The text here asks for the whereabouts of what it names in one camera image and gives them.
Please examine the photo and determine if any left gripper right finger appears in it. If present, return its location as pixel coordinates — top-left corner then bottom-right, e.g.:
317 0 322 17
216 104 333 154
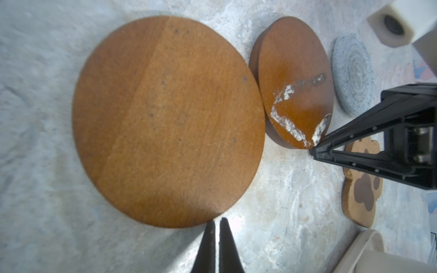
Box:
219 218 244 273

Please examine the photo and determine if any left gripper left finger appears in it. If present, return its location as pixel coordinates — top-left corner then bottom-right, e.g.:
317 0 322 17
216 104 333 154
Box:
191 221 216 273

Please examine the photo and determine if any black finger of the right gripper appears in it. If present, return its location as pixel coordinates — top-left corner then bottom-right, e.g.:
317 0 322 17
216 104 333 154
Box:
310 83 437 190

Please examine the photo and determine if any glossy brown wooden coaster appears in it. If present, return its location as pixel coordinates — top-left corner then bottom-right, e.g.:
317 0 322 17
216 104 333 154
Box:
249 17 335 149

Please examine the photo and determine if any matte brown wooden coaster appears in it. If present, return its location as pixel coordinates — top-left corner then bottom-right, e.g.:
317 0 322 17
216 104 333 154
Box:
72 16 265 228

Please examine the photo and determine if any white and blue mug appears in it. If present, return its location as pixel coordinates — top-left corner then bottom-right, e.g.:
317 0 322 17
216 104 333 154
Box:
355 250 437 273

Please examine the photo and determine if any grey braided round coaster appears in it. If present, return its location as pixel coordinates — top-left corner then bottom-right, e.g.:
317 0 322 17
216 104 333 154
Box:
331 34 375 118

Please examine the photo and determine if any cork paw print coaster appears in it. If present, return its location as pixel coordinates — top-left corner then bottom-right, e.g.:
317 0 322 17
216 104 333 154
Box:
341 137 384 229

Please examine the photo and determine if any beige serving tray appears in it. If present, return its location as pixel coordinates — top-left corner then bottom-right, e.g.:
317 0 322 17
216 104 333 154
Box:
333 229 385 273

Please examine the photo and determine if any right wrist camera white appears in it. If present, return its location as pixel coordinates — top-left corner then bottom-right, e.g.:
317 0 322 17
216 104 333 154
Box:
367 0 437 48

